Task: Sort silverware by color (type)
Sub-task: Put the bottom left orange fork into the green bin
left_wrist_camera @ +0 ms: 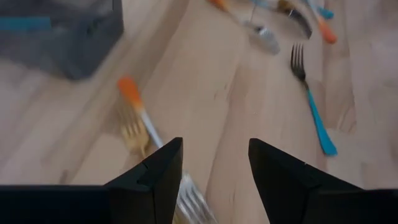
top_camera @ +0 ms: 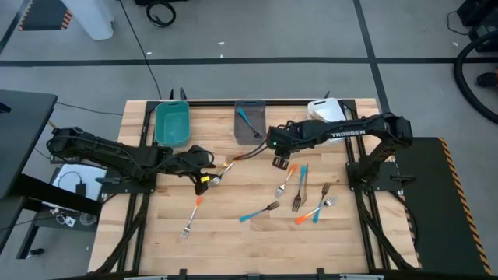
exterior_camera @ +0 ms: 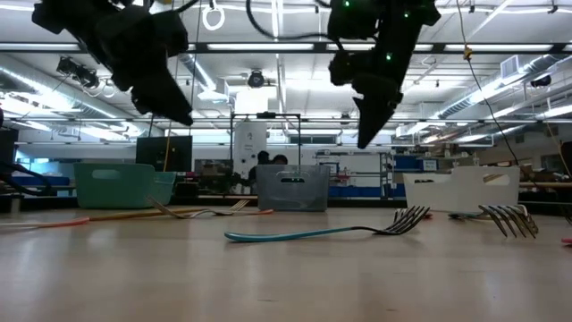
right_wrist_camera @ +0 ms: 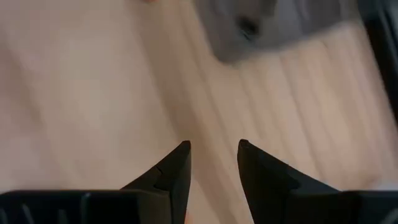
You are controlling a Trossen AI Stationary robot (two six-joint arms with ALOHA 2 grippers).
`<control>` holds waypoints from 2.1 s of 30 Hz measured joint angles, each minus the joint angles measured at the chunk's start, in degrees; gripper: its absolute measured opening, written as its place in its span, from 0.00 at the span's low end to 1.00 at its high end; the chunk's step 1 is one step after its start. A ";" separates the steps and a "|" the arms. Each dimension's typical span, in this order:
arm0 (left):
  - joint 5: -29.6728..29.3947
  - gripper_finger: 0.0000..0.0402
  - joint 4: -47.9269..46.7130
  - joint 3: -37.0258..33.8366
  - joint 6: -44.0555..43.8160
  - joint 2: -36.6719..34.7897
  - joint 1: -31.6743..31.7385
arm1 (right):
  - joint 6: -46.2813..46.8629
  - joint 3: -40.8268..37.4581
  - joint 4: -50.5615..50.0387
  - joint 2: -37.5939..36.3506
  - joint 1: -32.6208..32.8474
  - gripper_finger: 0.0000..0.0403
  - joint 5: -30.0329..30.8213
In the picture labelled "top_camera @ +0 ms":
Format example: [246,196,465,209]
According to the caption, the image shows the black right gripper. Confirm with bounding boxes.
[266,123,303,171]

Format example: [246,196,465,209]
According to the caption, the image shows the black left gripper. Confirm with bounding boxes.
[170,146,216,196]

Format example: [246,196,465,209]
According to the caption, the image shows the teal handle black fork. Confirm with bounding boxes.
[312,182,332,225]
[291,164,309,213]
[236,107,263,140]
[238,200,282,224]

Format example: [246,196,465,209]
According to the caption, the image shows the grey translucent plastic bin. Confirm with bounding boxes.
[233,99,268,146]

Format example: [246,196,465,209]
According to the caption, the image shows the teal plastic bin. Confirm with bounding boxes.
[154,100,191,148]

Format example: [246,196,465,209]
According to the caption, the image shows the white plastic bin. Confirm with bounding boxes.
[307,97,347,145]

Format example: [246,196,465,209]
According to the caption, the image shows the white paper sheet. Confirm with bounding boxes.
[51,163,108,213]

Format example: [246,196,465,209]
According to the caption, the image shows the clear plastic cup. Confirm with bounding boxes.
[79,212,98,227]

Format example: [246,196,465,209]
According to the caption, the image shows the large black hazard-striped mat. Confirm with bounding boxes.
[395,135,494,278]

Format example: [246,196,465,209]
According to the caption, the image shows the black desk top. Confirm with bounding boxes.
[0,89,59,200]

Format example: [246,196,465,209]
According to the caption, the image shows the small hazard-striped floor mat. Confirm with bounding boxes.
[17,0,74,32]

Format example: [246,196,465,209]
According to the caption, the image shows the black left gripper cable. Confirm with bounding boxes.
[194,149,217,178]

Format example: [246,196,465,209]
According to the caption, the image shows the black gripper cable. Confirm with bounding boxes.
[194,149,217,178]
[231,144,272,163]

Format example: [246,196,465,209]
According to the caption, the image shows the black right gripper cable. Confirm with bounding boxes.
[231,144,272,163]

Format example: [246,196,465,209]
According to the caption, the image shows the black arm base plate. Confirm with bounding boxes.
[345,161,417,192]
[95,170,156,195]

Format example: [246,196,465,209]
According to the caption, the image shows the black table frame rails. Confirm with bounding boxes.
[93,96,419,280]

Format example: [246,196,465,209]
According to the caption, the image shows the black floor cable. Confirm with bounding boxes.
[118,0,163,100]

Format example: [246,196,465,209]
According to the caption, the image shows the black desk frame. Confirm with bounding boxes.
[0,173,104,261]

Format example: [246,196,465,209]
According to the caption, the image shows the coiled black cable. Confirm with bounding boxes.
[146,1,177,29]

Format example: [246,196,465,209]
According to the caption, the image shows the black vacuum hose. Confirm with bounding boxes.
[453,30,498,125]

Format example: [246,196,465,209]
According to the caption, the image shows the white pedestal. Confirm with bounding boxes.
[61,0,116,41]

